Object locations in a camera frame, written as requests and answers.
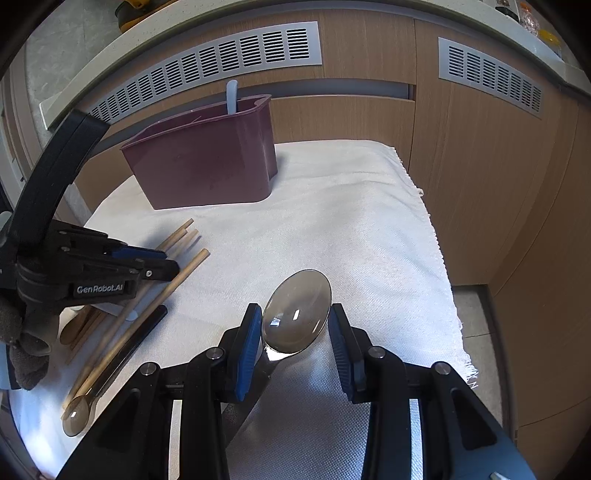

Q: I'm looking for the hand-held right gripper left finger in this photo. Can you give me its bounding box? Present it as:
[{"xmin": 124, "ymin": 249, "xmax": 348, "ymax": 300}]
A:
[{"xmin": 55, "ymin": 302, "xmax": 273, "ymax": 480}]

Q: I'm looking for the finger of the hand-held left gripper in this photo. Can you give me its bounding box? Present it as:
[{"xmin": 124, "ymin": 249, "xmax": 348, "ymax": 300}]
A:
[
  {"xmin": 111, "ymin": 244, "xmax": 171, "ymax": 263},
  {"xmin": 108, "ymin": 258, "xmax": 181, "ymax": 281}
]

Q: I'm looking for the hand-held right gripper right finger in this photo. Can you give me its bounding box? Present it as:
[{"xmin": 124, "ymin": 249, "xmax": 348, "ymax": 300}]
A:
[{"xmin": 328, "ymin": 303, "xmax": 536, "ymax": 480}]

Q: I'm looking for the wooden chopstick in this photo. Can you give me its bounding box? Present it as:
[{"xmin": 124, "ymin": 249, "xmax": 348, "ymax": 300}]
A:
[
  {"xmin": 67, "ymin": 229, "xmax": 200, "ymax": 407},
  {"xmin": 67, "ymin": 220, "xmax": 193, "ymax": 364},
  {"xmin": 61, "ymin": 248, "xmax": 210, "ymax": 420}
]

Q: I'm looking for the metal spoon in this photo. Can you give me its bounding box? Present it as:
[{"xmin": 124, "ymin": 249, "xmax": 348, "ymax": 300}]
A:
[{"xmin": 224, "ymin": 269, "xmax": 332, "ymax": 455}]

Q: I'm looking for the maroon utensil holder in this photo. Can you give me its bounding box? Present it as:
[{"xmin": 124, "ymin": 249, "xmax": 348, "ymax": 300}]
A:
[{"xmin": 121, "ymin": 93, "xmax": 279, "ymax": 210}]

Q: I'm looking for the person's left hand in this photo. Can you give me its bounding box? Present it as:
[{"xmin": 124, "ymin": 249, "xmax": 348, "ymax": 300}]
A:
[{"xmin": 0, "ymin": 295, "xmax": 52, "ymax": 391}]

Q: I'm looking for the wooden spoon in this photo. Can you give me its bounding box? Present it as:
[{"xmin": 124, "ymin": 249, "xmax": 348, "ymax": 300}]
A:
[{"xmin": 59, "ymin": 308, "xmax": 100, "ymax": 347}]

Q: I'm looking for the white woven cloth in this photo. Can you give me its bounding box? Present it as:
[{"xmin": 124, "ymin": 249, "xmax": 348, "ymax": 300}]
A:
[{"xmin": 9, "ymin": 138, "xmax": 478, "ymax": 480}]

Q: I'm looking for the light stone countertop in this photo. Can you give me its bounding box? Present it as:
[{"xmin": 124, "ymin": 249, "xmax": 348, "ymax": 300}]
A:
[{"xmin": 23, "ymin": 0, "xmax": 591, "ymax": 130}]

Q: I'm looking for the long grey vent grille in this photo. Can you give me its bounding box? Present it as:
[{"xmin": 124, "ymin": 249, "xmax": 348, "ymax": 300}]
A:
[{"xmin": 88, "ymin": 21, "xmax": 322, "ymax": 125}]

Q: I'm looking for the wooden panel cabinet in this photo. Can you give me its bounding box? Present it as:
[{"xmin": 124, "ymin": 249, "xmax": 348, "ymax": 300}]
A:
[{"xmin": 9, "ymin": 7, "xmax": 591, "ymax": 480}]

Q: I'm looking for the yellow black tool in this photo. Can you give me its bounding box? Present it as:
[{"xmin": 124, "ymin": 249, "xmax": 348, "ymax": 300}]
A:
[{"xmin": 115, "ymin": 0, "xmax": 178, "ymax": 33}]

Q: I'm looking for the short grey vent grille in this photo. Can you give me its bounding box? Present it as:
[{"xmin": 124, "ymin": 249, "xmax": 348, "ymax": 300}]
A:
[{"xmin": 438, "ymin": 37, "xmax": 544, "ymax": 116}]

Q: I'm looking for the yellow packet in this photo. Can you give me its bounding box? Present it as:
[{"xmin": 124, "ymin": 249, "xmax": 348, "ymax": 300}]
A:
[{"xmin": 538, "ymin": 30, "xmax": 563, "ymax": 58}]

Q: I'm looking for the clear glass jar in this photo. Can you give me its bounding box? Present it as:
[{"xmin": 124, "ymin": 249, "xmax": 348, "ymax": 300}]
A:
[{"xmin": 518, "ymin": 0, "xmax": 540, "ymax": 33}]

